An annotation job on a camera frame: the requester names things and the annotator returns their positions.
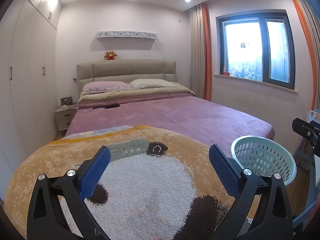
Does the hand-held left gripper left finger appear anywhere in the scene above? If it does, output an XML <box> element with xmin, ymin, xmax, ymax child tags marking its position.
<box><xmin>26</xmin><ymin>145</ymin><xmax>112</xmax><ymax>240</ymax></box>

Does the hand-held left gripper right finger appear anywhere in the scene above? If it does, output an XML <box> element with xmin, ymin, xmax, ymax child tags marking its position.
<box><xmin>209</xmin><ymin>144</ymin><xmax>293</xmax><ymax>240</ymax></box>

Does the pale perforated plastic basket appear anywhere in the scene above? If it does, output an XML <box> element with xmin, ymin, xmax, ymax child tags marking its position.
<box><xmin>230</xmin><ymin>135</ymin><xmax>297</xmax><ymax>188</ymax></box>

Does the white box with orange print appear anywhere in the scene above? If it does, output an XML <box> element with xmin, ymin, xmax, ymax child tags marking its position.
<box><xmin>306</xmin><ymin>109</ymin><xmax>320</xmax><ymax>121</ymax></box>

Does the yellow bear print blanket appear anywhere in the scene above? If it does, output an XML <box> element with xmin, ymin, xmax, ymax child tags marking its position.
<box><xmin>4</xmin><ymin>125</ymin><xmax>258</xmax><ymax>240</ymax></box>

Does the white nightstand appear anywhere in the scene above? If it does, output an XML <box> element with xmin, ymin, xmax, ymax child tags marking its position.
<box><xmin>55</xmin><ymin>104</ymin><xmax>78</xmax><ymax>137</ymax></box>

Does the beige window sill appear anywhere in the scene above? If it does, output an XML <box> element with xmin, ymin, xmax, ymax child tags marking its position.
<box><xmin>213</xmin><ymin>73</ymin><xmax>299</xmax><ymax>95</ymax></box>

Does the purple bedspread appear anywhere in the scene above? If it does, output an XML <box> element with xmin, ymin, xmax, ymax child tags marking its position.
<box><xmin>65</xmin><ymin>96</ymin><xmax>276</xmax><ymax>144</ymax></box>

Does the beige and orange curtain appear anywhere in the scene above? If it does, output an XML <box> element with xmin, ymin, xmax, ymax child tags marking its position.
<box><xmin>188</xmin><ymin>2</ymin><xmax>213</xmax><ymax>102</ymax></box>
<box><xmin>288</xmin><ymin>0</ymin><xmax>320</xmax><ymax>111</ymax></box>

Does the beige folded quilt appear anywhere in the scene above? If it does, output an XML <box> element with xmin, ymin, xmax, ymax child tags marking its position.
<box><xmin>78</xmin><ymin>84</ymin><xmax>196</xmax><ymax>110</ymax></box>

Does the purple pillow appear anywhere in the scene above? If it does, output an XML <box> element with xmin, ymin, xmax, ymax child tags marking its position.
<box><xmin>82</xmin><ymin>81</ymin><xmax>133</xmax><ymax>92</ymax></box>

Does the dark framed window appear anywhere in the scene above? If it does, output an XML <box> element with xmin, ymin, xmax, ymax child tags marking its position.
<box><xmin>215</xmin><ymin>9</ymin><xmax>296</xmax><ymax>91</ymax></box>

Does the beige upholstered bed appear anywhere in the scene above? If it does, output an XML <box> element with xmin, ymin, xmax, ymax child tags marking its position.
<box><xmin>65</xmin><ymin>59</ymin><xmax>276</xmax><ymax>146</ymax></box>

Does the white pillow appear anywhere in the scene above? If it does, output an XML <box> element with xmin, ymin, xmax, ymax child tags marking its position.
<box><xmin>128</xmin><ymin>78</ymin><xmax>180</xmax><ymax>90</ymax></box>

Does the white wardrobe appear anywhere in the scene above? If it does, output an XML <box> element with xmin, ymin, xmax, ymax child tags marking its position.
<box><xmin>0</xmin><ymin>0</ymin><xmax>62</xmax><ymax>180</ymax></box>

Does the red and brown plush toy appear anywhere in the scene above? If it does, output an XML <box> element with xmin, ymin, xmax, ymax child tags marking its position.
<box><xmin>104</xmin><ymin>50</ymin><xmax>118</xmax><ymax>61</ymax></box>

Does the white patterned wall shelf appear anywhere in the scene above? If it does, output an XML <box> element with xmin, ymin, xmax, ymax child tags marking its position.
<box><xmin>96</xmin><ymin>30</ymin><xmax>159</xmax><ymax>41</ymax></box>

